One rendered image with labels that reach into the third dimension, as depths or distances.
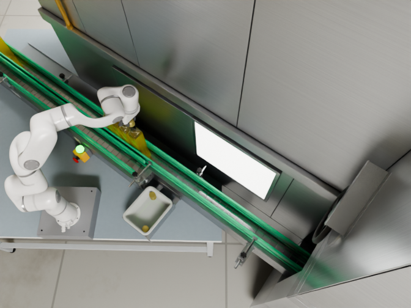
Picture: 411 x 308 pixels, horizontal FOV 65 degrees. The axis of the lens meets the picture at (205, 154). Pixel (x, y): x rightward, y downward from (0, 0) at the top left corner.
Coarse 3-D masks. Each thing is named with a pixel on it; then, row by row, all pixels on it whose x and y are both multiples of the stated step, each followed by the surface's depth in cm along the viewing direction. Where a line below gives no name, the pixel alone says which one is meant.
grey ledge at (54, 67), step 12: (24, 48) 214; (36, 48) 212; (36, 60) 209; (48, 60) 209; (60, 72) 205; (72, 72) 202; (72, 84) 200; (84, 84) 200; (84, 96) 196; (96, 96) 196
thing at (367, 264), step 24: (408, 168) 72; (384, 192) 77; (408, 192) 61; (384, 216) 66; (408, 216) 54; (360, 240) 71; (384, 240) 57; (408, 240) 48; (312, 264) 105; (336, 264) 77; (360, 264) 61; (384, 264) 51; (408, 264) 44; (312, 288) 85; (336, 288) 70; (360, 288) 62; (384, 288) 55; (408, 288) 49
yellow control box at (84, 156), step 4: (80, 144) 188; (84, 148) 186; (88, 148) 186; (76, 152) 185; (84, 152) 185; (88, 152) 187; (76, 156) 187; (80, 156) 184; (84, 156) 186; (88, 156) 189; (84, 160) 188
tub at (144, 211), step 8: (144, 192) 172; (160, 192) 172; (136, 200) 170; (144, 200) 177; (152, 200) 178; (160, 200) 178; (168, 200) 170; (128, 208) 168; (136, 208) 174; (144, 208) 176; (152, 208) 176; (160, 208) 176; (168, 208) 168; (128, 216) 171; (136, 216) 174; (144, 216) 174; (152, 216) 174; (160, 216) 166; (136, 224) 172; (144, 224) 172; (152, 224) 172; (144, 232) 163
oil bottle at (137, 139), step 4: (136, 128) 161; (128, 132) 161; (136, 132) 160; (140, 132) 161; (128, 136) 164; (132, 136) 160; (136, 136) 160; (140, 136) 163; (132, 140) 165; (136, 140) 162; (140, 140) 165; (144, 140) 169; (132, 144) 171; (136, 144) 166; (140, 144) 168; (144, 144) 172; (136, 148) 172; (140, 148) 171; (144, 148) 175; (144, 152) 177
